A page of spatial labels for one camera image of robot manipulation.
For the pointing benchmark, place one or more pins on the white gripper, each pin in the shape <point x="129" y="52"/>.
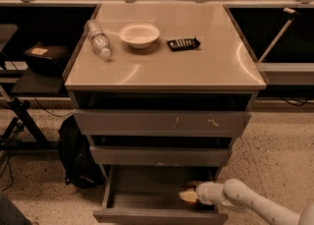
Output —
<point x="203" y="193"/>

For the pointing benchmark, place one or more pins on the red apple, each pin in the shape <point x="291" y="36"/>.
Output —
<point x="190" y="196"/>

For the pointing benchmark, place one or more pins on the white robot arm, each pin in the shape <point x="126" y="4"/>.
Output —
<point x="237" y="196"/>

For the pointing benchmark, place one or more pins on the grey open bottom drawer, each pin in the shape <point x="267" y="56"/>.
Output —
<point x="149" y="195"/>

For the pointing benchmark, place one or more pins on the grey middle drawer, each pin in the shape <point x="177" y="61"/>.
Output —
<point x="127" y="155"/>

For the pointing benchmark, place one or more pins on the grey top drawer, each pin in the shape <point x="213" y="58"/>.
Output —
<point x="157" y="123"/>

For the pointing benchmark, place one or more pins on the grey drawer cabinet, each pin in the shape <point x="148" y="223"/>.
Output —
<point x="220" y="64"/>

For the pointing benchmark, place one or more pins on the black backpack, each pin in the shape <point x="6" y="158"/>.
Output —
<point x="73" y="148"/>

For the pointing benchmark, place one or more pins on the black snack bar wrapper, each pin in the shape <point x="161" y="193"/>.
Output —
<point x="183" y="44"/>

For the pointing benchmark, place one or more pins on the white bowl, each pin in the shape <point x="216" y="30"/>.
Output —
<point x="139" y="35"/>

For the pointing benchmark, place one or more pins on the clear plastic water bottle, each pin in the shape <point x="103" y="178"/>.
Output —
<point x="98" y="39"/>

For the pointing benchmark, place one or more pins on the black box with label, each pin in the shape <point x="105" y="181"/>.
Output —
<point x="48" y="60"/>

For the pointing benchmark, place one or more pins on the white-tipped stick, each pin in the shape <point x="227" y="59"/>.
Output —
<point x="292" y="14"/>

